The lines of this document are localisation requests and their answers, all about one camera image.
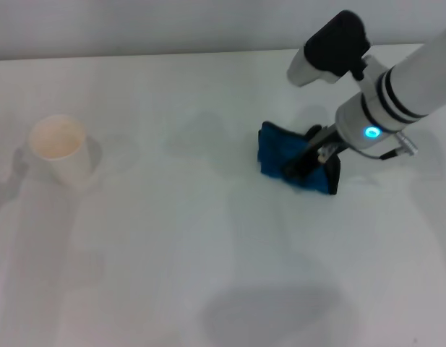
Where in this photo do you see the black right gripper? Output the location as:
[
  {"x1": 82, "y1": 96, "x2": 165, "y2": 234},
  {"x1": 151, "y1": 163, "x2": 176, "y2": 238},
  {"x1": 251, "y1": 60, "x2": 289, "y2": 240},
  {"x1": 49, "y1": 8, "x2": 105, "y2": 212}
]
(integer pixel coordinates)
[{"x1": 282, "y1": 124, "x2": 348, "y2": 181}]

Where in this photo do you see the blue rag with black trim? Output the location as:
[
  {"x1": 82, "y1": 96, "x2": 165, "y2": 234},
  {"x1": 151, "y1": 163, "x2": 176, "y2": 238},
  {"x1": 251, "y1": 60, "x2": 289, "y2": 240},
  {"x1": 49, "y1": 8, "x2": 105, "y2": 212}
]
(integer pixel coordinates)
[{"x1": 257, "y1": 121, "x2": 342, "y2": 196}]

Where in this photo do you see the white paper cup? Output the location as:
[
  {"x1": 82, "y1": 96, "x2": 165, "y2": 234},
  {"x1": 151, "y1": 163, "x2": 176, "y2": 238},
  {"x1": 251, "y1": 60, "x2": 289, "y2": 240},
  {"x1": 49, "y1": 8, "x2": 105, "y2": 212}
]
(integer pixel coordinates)
[{"x1": 28, "y1": 114, "x2": 92, "y2": 185}]

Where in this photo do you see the grey cable with metal connector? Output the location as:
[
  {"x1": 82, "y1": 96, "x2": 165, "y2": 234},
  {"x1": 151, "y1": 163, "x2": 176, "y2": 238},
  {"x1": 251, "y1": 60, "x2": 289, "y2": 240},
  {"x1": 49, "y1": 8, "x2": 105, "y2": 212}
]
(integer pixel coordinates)
[{"x1": 356, "y1": 132, "x2": 419, "y2": 160}]

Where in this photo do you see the black and white wrist camera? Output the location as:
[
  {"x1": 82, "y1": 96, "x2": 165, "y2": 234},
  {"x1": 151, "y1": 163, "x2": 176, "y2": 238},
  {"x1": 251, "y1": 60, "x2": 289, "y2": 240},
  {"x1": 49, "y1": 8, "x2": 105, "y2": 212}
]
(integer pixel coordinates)
[{"x1": 286, "y1": 9, "x2": 372, "y2": 87}]

